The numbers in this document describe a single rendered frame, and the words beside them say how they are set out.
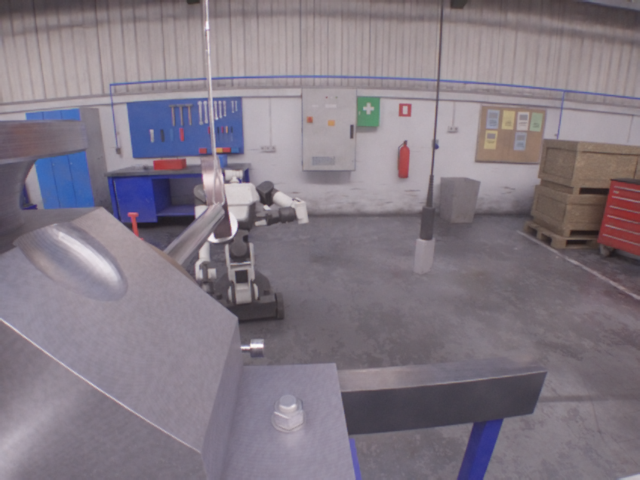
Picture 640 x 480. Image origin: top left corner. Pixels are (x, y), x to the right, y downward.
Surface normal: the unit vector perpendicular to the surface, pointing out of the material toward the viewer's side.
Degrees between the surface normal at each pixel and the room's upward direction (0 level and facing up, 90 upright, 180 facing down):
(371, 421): 90
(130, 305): 45
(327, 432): 0
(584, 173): 90
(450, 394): 90
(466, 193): 93
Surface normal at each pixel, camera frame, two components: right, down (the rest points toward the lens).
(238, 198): 0.27, -0.21
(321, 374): 0.00, -0.95
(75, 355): 0.70, -0.69
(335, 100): 0.04, 0.32
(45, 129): 1.00, 0.02
